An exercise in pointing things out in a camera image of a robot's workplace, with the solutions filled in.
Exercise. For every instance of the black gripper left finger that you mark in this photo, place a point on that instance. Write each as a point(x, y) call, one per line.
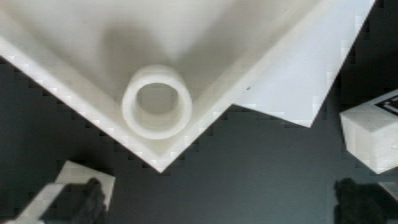
point(76, 207)

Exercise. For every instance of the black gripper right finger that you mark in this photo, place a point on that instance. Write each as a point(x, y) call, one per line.
point(366, 204)

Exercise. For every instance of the white table leg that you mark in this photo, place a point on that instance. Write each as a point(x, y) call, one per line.
point(74, 174)
point(369, 132)

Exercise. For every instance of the white square table top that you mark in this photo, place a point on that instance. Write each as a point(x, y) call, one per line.
point(254, 50)

